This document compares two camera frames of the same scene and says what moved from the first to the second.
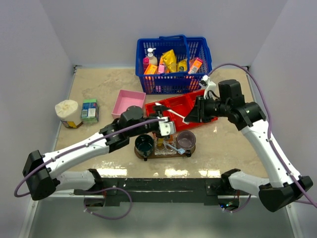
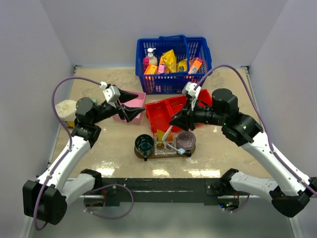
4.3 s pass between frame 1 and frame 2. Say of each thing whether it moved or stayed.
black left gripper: moved
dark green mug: stayed
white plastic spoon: stayed
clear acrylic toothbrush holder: stayed
